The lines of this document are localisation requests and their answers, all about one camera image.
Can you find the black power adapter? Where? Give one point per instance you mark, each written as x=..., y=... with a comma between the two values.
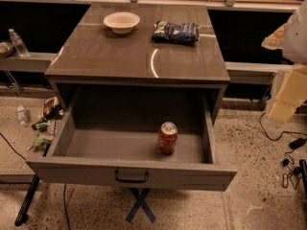
x=298, y=143

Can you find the brown snack bag on floor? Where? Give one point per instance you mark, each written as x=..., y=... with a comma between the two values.
x=52, y=109

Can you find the white paper bowl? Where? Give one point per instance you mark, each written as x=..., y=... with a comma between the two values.
x=121, y=22

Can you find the red coke can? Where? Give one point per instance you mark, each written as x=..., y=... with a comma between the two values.
x=167, y=138

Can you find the green bag on floor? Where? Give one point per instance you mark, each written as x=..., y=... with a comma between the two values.
x=41, y=142

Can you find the bowl on left shelf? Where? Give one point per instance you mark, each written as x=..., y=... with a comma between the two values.
x=6, y=49

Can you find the black drawer handle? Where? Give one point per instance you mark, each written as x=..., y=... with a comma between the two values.
x=132, y=181

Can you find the grey cabinet counter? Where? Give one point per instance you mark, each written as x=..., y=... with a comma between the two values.
x=93, y=53

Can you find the clear water bottle on shelf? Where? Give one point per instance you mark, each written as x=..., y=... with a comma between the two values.
x=18, y=43

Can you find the grey open drawer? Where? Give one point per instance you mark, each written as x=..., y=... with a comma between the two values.
x=110, y=128

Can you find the black table leg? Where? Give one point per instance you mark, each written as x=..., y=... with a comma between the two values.
x=22, y=214

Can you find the green can on floor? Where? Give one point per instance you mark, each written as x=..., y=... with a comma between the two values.
x=41, y=125

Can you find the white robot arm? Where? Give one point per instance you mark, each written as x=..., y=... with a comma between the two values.
x=294, y=42

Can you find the small bottle on floor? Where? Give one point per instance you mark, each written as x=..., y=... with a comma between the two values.
x=22, y=115

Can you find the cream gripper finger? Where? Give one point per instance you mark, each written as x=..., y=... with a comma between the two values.
x=289, y=92
x=275, y=40

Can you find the blue chip bag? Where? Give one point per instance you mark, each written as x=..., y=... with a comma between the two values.
x=176, y=33

